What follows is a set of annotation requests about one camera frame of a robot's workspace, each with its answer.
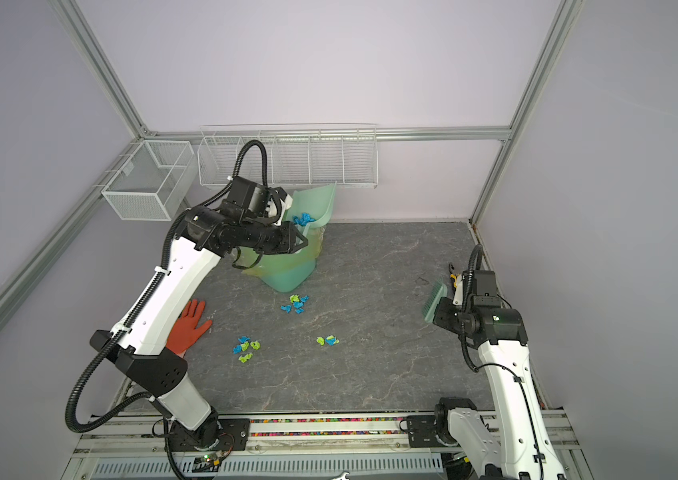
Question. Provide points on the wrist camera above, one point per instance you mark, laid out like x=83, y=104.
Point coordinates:
x=458, y=296
x=276, y=209

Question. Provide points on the paper scrap cluster far left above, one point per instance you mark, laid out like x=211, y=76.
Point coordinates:
x=246, y=348

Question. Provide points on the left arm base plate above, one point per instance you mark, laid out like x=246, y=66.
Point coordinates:
x=226, y=434

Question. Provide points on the green trash bin with bag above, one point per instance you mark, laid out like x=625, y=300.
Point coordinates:
x=284, y=273

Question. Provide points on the green plastic dustpan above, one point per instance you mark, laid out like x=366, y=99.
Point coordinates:
x=318, y=202

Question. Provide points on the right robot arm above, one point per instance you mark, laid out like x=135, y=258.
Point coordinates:
x=523, y=449

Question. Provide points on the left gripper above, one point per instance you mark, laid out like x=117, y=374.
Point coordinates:
x=290, y=241

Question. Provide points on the aluminium front rail frame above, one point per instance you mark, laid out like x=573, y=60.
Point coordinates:
x=368, y=445

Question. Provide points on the red rubber glove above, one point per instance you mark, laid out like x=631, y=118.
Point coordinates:
x=190, y=326

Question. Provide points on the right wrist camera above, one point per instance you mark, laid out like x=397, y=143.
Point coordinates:
x=458, y=296

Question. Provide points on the blue paper scrap cluster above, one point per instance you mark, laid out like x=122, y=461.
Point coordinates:
x=303, y=220

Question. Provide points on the paper scrap cluster near bin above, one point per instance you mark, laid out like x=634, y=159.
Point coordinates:
x=296, y=304

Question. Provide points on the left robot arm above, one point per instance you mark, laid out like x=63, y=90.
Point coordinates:
x=136, y=344

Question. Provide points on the green blue scrap cluster front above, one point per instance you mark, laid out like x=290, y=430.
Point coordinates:
x=330, y=340

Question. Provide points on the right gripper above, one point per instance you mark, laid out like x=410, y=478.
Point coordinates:
x=443, y=317

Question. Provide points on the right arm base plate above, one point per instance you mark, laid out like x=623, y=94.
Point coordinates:
x=422, y=431

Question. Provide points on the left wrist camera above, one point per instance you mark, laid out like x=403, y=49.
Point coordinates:
x=276, y=209

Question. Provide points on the small white mesh basket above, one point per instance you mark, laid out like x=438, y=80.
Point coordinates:
x=153, y=181

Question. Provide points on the long white wire basket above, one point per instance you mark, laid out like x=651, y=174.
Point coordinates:
x=298, y=155

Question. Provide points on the green hand brush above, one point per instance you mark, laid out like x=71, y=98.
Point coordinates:
x=430, y=307

